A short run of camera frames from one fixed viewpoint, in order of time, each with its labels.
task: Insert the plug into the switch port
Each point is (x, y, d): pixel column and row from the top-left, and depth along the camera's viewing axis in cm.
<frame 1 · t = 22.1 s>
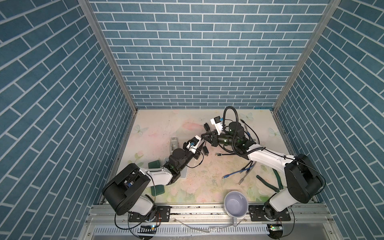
left hand: (201, 140, 81), fingers open
right hand: (201, 134, 79), fingers closed
white network switch right: (184, 172, 88), on the table
black power adapter near: (205, 150, 96), point 4 cm above the table
green handled pliers: (271, 186, 83), point 2 cm above the table

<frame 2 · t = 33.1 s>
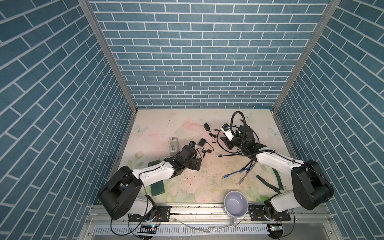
left hand: (194, 158, 89), fingers open
right hand: (222, 133, 89), fingers open
black power adapter near: (202, 142, 101), point 2 cm above the table
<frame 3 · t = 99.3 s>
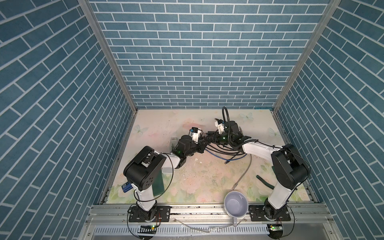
left hand: (209, 142, 89), fingers closed
right hand: (205, 136, 89), fingers closed
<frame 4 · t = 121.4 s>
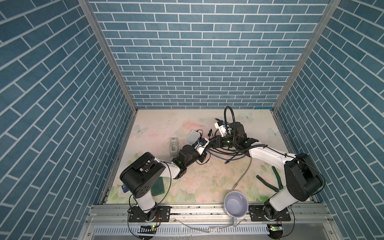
left hand: (208, 146, 87), fingers closed
right hand: (206, 140, 84), fingers closed
